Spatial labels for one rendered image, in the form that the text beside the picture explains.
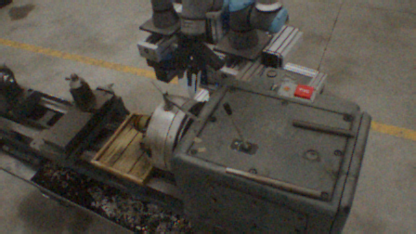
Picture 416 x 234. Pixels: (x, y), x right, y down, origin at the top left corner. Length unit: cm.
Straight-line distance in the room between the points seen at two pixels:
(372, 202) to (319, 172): 151
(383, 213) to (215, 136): 163
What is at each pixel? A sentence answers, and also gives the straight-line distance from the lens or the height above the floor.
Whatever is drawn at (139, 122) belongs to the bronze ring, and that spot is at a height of 111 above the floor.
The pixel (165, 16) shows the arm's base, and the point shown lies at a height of 122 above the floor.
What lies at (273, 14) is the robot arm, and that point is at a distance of 151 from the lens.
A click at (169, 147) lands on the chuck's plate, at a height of 117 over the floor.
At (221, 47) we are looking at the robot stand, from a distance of 170.
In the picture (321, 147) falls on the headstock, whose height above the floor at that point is 126.
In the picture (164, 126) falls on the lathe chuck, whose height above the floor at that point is 122.
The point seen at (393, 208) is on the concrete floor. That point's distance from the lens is 259.
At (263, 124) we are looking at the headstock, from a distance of 118.
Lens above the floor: 213
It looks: 46 degrees down
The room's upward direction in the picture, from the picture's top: 10 degrees counter-clockwise
